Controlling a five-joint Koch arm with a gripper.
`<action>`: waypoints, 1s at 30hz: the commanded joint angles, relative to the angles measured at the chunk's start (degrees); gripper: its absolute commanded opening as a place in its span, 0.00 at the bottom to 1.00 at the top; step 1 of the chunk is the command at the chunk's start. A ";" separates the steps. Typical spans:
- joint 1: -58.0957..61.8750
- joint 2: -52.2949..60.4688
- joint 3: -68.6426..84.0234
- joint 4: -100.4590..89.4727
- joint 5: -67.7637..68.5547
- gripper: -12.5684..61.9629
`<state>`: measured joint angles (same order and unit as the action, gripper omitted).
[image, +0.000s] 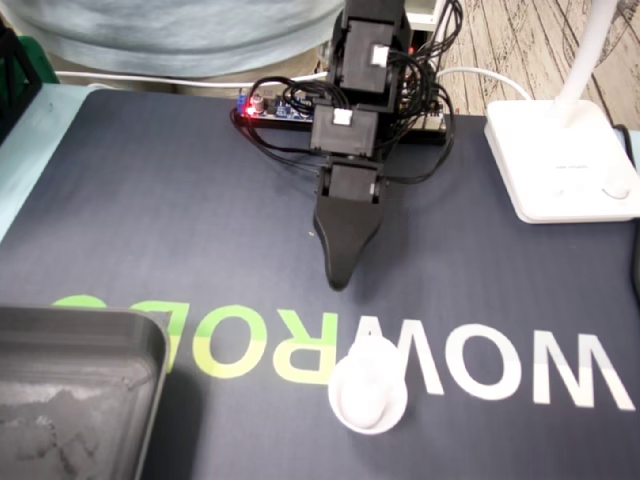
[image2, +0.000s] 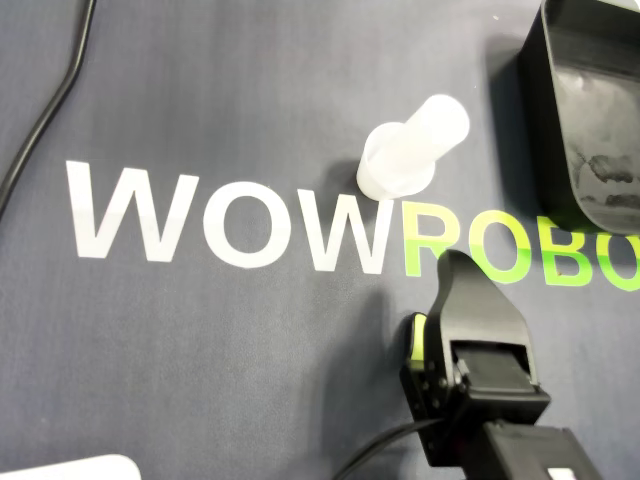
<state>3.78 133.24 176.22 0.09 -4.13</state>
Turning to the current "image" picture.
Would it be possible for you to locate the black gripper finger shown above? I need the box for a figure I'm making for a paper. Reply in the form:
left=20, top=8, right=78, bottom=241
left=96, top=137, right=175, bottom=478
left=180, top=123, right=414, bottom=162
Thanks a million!
left=312, top=196, right=386, bottom=293

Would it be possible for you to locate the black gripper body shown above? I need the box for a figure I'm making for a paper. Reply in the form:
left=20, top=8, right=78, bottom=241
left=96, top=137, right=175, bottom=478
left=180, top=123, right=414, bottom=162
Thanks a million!
left=315, top=161, right=389, bottom=205

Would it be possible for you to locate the blue circuit board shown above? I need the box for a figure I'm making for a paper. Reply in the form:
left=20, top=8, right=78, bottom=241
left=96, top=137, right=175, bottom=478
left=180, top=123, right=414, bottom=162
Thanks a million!
left=235, top=88, right=317, bottom=124

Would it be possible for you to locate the dark grey WOWROBO printed mat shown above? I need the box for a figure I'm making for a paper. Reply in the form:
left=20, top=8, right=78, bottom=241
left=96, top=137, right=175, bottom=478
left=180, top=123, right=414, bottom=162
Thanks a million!
left=0, top=88, right=640, bottom=480

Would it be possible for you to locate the white furniture panel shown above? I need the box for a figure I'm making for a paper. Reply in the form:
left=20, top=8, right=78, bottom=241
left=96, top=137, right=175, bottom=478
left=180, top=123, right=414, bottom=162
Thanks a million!
left=403, top=0, right=451, bottom=32

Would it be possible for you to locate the white translucent plastic cup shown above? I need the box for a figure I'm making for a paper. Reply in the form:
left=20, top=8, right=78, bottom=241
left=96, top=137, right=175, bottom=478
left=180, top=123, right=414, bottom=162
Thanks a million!
left=327, top=349, right=409, bottom=435

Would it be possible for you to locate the white flat object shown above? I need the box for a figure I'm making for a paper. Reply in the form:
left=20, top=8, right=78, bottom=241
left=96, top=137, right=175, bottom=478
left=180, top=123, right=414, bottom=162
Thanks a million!
left=483, top=0, right=640, bottom=225

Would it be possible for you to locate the person in light blue shirt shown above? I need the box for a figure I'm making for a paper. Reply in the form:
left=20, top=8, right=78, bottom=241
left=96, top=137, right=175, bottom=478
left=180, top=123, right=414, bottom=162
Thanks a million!
left=0, top=0, right=349, bottom=80

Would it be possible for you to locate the black plastic tray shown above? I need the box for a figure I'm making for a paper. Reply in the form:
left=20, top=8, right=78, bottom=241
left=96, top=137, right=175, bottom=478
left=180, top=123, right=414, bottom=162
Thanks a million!
left=0, top=302, right=172, bottom=480

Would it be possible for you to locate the green object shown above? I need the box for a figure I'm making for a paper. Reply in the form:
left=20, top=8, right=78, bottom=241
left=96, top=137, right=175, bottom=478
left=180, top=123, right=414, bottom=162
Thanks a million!
left=17, top=34, right=57, bottom=85

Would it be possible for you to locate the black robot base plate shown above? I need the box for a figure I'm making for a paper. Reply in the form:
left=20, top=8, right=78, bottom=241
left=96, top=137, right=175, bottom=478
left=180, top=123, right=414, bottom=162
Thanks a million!
left=233, top=115, right=448, bottom=147

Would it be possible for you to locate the white cable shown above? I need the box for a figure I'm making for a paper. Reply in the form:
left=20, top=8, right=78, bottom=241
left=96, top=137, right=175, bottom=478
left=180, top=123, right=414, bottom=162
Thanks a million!
left=437, top=66, right=534, bottom=101
left=53, top=69, right=331, bottom=89

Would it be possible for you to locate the black frame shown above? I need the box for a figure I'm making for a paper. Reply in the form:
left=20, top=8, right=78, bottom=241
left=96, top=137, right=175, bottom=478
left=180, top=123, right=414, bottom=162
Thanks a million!
left=0, top=19, right=44, bottom=146

